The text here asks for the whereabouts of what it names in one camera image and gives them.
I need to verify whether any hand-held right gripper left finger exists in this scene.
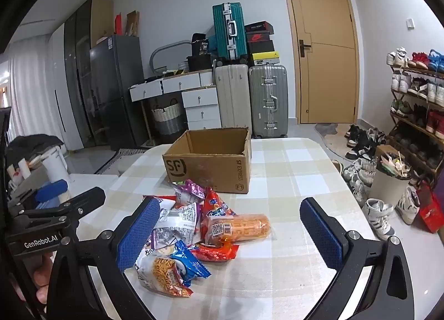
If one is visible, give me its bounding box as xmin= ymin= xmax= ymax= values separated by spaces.
xmin=46 ymin=197 xmax=162 ymax=320

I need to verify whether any red packet white print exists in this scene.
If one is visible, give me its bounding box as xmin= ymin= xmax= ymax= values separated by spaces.
xmin=190 ymin=241 xmax=241 ymax=262

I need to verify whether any small cardboard carton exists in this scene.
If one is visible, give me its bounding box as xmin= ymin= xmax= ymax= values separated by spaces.
xmin=125 ymin=10 xmax=140 ymax=38

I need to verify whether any tan wooden door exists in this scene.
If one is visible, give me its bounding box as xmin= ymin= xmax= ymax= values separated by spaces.
xmin=279 ymin=0 xmax=361 ymax=124

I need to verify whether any white desk with drawers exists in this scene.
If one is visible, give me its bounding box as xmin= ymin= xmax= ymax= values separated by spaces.
xmin=129 ymin=69 xmax=223 ymax=130

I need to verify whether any shoe rack with shoes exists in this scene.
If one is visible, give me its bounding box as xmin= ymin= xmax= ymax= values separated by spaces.
xmin=386 ymin=47 xmax=444 ymax=171

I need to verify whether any white trash bin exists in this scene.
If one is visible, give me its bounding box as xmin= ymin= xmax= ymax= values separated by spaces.
xmin=368 ymin=153 xmax=422 ymax=209

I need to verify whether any beige suitcase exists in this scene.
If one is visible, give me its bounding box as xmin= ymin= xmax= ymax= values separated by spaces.
xmin=213 ymin=63 xmax=254 ymax=131

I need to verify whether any black shoebox white label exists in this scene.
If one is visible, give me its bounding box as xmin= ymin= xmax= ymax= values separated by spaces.
xmin=244 ymin=21 xmax=274 ymax=33

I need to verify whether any black storage box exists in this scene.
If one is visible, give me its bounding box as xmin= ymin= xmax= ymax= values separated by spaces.
xmin=186 ymin=55 xmax=214 ymax=72

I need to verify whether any grey door mat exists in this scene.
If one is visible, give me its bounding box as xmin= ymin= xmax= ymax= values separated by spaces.
xmin=314 ymin=122 xmax=339 ymax=136

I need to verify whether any cluster of loose sneakers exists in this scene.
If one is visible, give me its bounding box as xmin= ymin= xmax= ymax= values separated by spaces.
xmin=331 ymin=124 xmax=422 ymax=241

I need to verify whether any tall dark glass cabinet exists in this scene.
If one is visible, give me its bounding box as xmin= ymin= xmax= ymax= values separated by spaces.
xmin=64 ymin=0 xmax=115 ymax=147

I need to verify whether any black red shoebox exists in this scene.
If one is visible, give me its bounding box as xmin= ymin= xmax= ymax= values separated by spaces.
xmin=246 ymin=31 xmax=273 ymax=43

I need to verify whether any oval grey framed mirror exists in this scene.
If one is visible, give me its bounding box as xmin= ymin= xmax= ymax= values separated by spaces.
xmin=149 ymin=40 xmax=192 ymax=72

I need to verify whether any purple snack packet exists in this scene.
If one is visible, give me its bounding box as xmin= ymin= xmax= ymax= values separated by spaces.
xmin=173 ymin=179 xmax=206 ymax=206

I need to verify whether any teal suitcase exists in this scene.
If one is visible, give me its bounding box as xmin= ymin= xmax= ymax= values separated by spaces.
xmin=212 ymin=2 xmax=248 ymax=62

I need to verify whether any round beige rug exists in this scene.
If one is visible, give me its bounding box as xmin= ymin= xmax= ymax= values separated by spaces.
xmin=322 ymin=125 xmax=368 ymax=163

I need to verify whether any black white patterned rug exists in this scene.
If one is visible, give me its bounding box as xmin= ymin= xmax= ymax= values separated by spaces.
xmin=95 ymin=146 xmax=163 ymax=175

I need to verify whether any black jacket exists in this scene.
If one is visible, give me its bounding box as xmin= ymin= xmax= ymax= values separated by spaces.
xmin=6 ymin=134 xmax=65 ymax=161

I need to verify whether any white electric kettle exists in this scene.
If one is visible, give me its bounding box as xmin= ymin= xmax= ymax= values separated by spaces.
xmin=41 ymin=148 xmax=70 ymax=185

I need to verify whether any noodle snack packet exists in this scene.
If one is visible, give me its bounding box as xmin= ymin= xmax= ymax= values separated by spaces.
xmin=135 ymin=249 xmax=194 ymax=298

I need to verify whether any dark grey refrigerator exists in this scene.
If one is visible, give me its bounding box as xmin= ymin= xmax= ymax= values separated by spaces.
xmin=89 ymin=34 xmax=144 ymax=150

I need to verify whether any white curtain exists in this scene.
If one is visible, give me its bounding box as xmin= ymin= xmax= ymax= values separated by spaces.
xmin=7 ymin=33 xmax=56 ymax=136

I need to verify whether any orange cracker roll packet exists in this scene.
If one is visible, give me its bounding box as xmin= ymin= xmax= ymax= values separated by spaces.
xmin=203 ymin=214 xmax=274 ymax=248

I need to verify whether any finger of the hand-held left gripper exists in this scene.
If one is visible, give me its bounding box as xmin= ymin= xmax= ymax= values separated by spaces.
xmin=10 ymin=186 xmax=106 ymax=224
xmin=9 ymin=179 xmax=69 ymax=208

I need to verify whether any wooden shoe rack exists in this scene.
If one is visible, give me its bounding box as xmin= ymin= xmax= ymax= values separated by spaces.
xmin=387 ymin=63 xmax=444 ymax=182

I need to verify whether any silver suitcase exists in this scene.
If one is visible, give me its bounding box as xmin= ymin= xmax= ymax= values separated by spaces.
xmin=249 ymin=65 xmax=289 ymax=139

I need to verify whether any woven laundry basket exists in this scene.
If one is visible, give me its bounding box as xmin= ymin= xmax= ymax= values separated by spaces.
xmin=150 ymin=98 xmax=184 ymax=145

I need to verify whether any person's left hand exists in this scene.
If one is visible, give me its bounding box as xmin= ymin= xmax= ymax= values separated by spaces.
xmin=31 ymin=252 xmax=54 ymax=312

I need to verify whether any brown cardboard box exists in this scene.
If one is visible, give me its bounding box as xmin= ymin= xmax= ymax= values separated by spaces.
xmin=162 ymin=127 xmax=253 ymax=194

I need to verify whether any black bag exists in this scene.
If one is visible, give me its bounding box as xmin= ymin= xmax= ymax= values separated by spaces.
xmin=191 ymin=33 xmax=214 ymax=57

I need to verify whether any white marble side table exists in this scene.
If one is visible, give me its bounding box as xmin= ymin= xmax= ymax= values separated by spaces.
xmin=66 ymin=173 xmax=118 ymax=199

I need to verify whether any plain black shoebox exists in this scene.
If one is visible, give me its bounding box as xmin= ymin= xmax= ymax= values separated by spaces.
xmin=248 ymin=40 xmax=274 ymax=54

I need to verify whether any red shopping bag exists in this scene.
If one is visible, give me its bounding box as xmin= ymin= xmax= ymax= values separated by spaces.
xmin=416 ymin=181 xmax=444 ymax=234

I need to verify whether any red chocolate cookie packet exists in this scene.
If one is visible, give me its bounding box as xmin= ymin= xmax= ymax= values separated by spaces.
xmin=203 ymin=186 xmax=236 ymax=218

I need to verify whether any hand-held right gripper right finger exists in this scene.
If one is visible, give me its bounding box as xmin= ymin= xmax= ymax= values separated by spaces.
xmin=299 ymin=197 xmax=415 ymax=320

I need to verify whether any silver white snack packet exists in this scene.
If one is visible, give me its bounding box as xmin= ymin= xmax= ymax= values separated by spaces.
xmin=147 ymin=202 xmax=202 ymax=251

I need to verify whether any yellow black shoebox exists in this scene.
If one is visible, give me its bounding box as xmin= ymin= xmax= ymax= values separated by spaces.
xmin=250 ymin=51 xmax=280 ymax=66

